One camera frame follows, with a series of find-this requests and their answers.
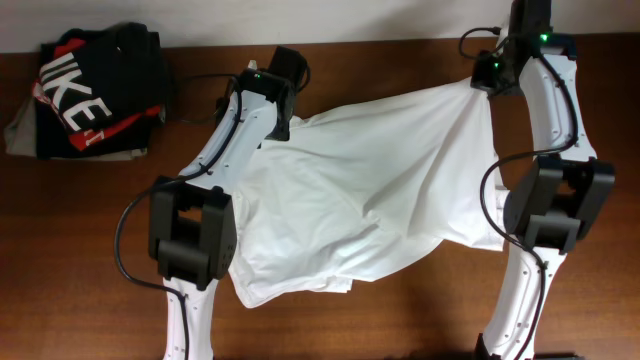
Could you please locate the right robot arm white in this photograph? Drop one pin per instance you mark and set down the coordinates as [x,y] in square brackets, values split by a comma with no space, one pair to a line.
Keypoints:
[557,201]

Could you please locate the white t-shirt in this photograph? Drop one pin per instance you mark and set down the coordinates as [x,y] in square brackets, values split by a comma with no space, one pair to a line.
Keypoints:
[362,191]

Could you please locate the black Nike t-shirt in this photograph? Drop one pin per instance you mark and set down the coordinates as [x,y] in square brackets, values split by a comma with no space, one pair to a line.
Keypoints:
[119,73]

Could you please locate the black folded garment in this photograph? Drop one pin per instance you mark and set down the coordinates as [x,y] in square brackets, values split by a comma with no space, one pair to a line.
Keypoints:
[52,140]

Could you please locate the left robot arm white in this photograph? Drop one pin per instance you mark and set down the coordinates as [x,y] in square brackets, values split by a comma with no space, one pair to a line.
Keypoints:
[192,231]

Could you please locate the grey folded garment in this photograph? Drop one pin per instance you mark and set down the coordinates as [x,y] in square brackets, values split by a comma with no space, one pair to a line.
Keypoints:
[20,138]

